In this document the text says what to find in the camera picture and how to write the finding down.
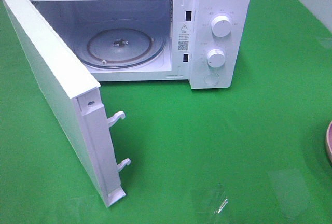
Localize round door release button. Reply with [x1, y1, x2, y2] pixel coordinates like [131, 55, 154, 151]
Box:
[204, 73, 220, 86]

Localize white timer knob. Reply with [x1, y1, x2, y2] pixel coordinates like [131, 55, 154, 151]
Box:
[206, 49, 226, 68]

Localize white microwave door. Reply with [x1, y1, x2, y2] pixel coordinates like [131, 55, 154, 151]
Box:
[3, 0, 130, 206]

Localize pink plate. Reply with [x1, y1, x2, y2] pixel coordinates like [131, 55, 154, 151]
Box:
[325, 122, 331, 164]

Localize glass turntable plate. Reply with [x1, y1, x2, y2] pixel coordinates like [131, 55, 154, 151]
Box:
[73, 19, 169, 69]

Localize white microwave oven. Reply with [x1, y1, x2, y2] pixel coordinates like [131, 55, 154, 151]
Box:
[30, 0, 250, 89]

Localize white power knob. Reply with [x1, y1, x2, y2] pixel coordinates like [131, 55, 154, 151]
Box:
[211, 15, 232, 37]

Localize clear tape patch centre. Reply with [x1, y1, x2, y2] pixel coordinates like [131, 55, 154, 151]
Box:
[190, 184, 233, 224]

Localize clear tape patch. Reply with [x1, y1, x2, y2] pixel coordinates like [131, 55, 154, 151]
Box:
[316, 37, 332, 49]
[190, 184, 233, 224]
[268, 169, 310, 220]

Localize clear tape patch far right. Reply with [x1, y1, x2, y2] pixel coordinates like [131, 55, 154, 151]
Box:
[316, 37, 332, 49]

